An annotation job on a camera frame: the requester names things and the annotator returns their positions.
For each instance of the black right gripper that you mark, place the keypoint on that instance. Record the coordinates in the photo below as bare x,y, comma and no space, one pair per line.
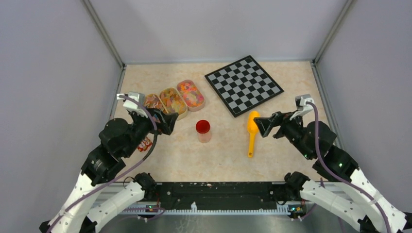
266,124

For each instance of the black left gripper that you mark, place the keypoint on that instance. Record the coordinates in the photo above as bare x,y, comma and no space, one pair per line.
167,120

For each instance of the yellow plastic scoop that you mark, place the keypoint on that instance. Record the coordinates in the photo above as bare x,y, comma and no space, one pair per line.
252,129

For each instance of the red jar lid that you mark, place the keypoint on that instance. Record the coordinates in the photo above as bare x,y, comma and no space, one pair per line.
202,126

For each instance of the clear glass jar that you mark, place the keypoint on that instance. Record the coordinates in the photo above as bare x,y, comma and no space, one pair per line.
204,137

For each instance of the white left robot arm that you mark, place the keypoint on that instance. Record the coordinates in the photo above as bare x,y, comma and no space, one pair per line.
103,166

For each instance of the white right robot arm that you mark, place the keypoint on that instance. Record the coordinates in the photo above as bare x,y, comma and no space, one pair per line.
367,211

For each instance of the pink tray with candies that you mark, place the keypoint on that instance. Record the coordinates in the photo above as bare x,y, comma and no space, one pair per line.
191,95

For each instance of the cream tray with gummies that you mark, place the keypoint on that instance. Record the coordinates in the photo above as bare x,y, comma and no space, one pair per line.
173,102

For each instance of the yellow tray with lollipops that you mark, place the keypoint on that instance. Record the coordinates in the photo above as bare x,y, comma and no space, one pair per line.
153,101

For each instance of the red owl toy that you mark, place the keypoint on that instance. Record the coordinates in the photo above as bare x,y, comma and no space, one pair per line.
144,145

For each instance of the black white chessboard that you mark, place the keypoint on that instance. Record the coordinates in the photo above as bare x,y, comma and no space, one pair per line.
243,85

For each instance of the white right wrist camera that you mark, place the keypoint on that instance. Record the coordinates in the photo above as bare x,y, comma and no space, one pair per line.
302,106

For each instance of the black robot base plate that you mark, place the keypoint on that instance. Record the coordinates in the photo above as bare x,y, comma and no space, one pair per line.
230,196

